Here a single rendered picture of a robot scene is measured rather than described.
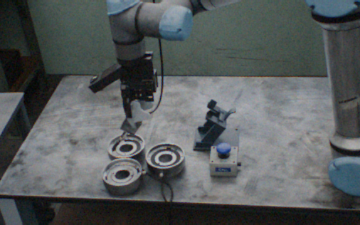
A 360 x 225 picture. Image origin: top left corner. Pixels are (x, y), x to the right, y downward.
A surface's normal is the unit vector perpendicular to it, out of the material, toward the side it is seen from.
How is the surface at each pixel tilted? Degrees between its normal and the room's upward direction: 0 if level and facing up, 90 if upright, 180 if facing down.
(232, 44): 90
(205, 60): 90
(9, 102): 0
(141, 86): 90
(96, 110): 0
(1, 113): 0
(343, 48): 89
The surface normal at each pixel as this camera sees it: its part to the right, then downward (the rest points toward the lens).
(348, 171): -0.38, 0.65
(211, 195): -0.07, -0.81
